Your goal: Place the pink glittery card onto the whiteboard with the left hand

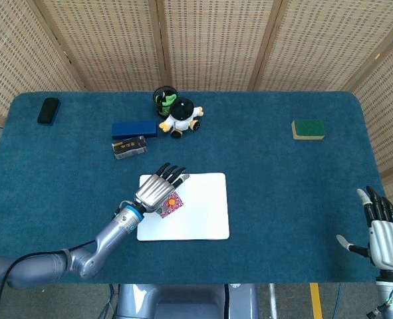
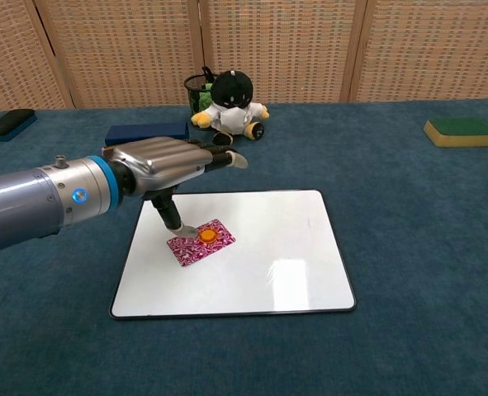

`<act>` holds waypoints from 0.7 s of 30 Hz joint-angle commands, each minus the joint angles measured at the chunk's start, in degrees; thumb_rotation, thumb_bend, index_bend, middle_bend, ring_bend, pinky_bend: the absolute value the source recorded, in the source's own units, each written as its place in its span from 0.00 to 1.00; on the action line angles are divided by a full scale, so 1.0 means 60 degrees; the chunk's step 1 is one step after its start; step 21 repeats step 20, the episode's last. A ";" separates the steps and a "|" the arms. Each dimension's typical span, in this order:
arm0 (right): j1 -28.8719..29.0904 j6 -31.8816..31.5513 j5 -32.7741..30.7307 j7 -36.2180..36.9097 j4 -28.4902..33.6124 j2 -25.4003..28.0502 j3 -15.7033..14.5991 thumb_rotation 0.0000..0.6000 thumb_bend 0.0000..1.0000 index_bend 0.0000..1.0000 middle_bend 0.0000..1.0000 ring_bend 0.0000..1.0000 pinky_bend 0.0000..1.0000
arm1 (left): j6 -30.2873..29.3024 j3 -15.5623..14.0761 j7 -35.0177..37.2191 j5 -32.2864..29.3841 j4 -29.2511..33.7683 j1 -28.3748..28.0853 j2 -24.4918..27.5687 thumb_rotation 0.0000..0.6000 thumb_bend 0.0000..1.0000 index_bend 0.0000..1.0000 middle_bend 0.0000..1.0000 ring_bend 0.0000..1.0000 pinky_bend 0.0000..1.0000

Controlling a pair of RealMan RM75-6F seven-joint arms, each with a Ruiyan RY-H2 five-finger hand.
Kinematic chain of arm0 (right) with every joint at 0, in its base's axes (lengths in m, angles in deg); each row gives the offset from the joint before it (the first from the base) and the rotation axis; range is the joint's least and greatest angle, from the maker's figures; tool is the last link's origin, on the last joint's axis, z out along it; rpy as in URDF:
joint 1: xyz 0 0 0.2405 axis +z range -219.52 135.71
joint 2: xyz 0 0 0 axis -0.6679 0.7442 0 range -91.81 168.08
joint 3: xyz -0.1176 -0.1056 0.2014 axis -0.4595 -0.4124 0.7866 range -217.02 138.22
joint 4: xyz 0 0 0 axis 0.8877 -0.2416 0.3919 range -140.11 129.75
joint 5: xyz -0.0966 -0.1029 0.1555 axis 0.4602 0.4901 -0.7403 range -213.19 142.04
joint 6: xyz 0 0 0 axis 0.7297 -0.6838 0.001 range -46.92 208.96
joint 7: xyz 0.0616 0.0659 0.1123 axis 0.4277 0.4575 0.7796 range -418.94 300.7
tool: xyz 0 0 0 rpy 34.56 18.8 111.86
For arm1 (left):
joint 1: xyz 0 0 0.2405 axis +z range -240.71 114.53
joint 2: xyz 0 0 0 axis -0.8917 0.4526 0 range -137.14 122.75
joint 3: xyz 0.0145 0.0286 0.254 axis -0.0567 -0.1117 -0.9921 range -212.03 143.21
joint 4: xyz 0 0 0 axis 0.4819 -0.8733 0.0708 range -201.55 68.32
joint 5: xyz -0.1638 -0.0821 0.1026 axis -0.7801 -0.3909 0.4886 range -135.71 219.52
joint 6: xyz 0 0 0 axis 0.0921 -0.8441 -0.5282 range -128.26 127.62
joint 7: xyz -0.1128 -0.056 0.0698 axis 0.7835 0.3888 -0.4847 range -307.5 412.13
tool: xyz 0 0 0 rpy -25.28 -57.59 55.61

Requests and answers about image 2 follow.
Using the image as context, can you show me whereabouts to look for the green yellow sponge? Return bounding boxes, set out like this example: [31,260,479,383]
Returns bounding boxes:
[423,117,488,149]

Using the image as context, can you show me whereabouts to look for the bamboo folding screen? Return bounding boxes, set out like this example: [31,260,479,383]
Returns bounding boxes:
[0,0,488,112]

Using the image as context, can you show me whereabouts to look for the dark blue rectangular box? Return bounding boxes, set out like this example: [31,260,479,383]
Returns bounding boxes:
[104,120,190,147]

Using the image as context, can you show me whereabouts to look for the black white plush toy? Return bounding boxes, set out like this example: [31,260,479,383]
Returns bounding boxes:
[190,69,270,145]

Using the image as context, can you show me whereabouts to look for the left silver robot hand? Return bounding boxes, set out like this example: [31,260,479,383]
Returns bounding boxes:
[102,136,249,240]

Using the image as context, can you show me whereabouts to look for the pink glitter card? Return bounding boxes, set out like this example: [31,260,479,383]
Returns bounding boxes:
[166,218,236,268]

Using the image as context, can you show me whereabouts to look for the black rectangular block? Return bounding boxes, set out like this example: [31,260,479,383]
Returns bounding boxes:
[0,108,37,143]

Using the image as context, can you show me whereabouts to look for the black mesh pen holder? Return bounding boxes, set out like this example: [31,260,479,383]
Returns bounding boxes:
[183,65,216,131]

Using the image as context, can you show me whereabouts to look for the blue felt table mat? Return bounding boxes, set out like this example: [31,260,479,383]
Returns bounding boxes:
[0,97,488,396]

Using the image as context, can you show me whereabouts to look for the green item in pen holder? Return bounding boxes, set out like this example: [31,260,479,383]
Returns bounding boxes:
[189,83,214,121]

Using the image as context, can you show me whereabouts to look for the white rectangular board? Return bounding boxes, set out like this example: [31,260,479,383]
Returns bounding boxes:
[109,189,358,319]

